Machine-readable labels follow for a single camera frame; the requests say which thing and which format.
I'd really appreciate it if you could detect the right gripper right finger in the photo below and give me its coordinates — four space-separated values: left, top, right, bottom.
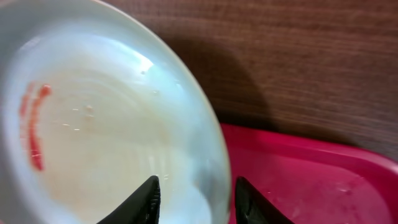
234 176 294 224

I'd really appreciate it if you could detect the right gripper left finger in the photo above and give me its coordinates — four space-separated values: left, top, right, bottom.
98 175 161 224

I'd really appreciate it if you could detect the light blue plate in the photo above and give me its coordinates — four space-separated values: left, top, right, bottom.
1 0 231 223

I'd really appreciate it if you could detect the red plastic tray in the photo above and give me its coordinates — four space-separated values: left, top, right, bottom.
221 124 397 223

